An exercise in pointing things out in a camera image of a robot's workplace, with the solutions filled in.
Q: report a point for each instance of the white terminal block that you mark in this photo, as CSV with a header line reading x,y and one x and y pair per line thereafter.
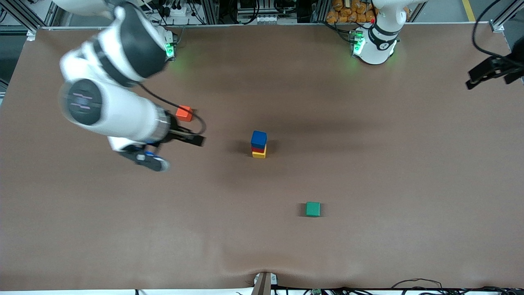
x,y
267,19

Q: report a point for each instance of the blue block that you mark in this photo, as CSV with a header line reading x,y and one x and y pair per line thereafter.
x,y
258,139

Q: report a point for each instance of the aluminium frame post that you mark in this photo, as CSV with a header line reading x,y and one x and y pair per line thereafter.
x,y
24,12
505,16

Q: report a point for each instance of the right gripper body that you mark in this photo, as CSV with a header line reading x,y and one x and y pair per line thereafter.
x,y
174,132

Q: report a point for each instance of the green block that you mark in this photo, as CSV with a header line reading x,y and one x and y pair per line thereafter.
x,y
313,209

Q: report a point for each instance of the white power strip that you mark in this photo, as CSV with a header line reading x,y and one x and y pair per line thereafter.
x,y
176,11

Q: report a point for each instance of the metal table clamp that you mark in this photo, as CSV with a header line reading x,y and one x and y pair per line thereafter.
x,y
264,283

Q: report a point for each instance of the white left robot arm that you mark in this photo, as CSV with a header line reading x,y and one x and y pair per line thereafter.
x,y
376,49

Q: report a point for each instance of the red block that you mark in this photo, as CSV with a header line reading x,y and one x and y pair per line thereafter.
x,y
258,149

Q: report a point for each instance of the table cover mat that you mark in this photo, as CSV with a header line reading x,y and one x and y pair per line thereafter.
x,y
262,246

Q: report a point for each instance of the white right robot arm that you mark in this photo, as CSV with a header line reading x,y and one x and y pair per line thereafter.
x,y
123,114

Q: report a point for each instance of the yellow block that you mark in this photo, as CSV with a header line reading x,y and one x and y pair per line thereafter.
x,y
259,155

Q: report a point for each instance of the orange block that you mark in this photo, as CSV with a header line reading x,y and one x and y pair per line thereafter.
x,y
184,115

